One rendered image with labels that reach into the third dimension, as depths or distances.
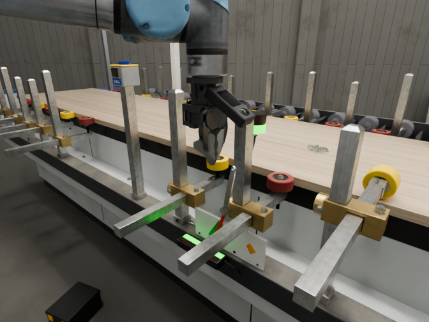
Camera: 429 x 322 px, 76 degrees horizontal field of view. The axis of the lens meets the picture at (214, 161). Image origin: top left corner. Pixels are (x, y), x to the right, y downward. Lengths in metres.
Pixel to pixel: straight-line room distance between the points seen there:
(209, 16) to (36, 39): 5.54
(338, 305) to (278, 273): 0.16
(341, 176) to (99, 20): 0.50
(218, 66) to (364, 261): 0.68
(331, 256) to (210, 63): 0.42
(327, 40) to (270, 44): 0.89
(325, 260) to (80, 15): 0.50
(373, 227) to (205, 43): 0.49
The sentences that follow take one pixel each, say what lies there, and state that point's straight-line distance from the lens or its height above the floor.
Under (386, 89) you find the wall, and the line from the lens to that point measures 5.51.
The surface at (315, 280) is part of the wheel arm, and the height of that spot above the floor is 0.96.
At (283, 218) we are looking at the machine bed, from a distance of 0.98.
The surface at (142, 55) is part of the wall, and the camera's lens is 5.18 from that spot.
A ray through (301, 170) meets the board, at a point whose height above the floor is 0.90.
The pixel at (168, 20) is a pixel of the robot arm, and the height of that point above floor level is 1.30.
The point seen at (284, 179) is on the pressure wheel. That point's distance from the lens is 0.85.
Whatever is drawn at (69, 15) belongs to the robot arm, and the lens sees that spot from 0.46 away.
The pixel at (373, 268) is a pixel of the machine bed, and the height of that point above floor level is 0.69.
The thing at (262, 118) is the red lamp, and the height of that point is 1.10.
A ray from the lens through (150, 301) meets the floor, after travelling 1.70.
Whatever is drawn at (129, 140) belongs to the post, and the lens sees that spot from 1.08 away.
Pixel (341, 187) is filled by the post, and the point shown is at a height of 1.01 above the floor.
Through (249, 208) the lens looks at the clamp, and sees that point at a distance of 0.75.
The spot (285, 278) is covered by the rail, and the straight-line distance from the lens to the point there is 0.81.
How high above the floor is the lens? 1.26
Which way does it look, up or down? 22 degrees down
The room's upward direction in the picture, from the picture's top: straight up
